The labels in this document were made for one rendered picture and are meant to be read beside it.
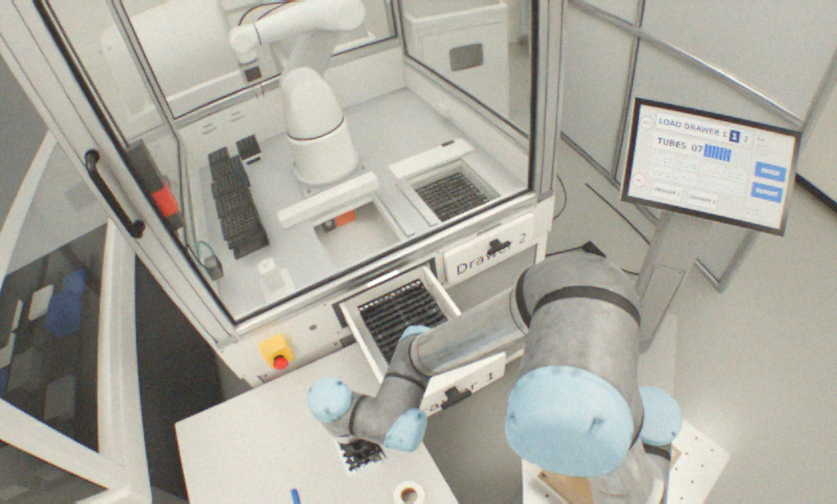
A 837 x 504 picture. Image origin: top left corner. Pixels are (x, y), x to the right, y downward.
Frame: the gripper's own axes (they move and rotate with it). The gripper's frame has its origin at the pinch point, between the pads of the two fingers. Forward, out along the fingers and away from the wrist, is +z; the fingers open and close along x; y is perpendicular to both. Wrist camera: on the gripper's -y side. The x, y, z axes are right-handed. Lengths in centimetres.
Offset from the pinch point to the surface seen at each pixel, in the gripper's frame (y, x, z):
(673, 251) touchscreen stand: -14, 115, 11
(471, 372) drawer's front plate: -1.5, 27.7, -11.4
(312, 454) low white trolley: -6.3, -13.9, 5.2
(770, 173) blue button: 1, 128, -28
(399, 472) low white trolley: 7.0, 4.0, 5.3
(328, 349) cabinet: -35.6, 0.0, 7.7
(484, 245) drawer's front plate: -34, 50, -9
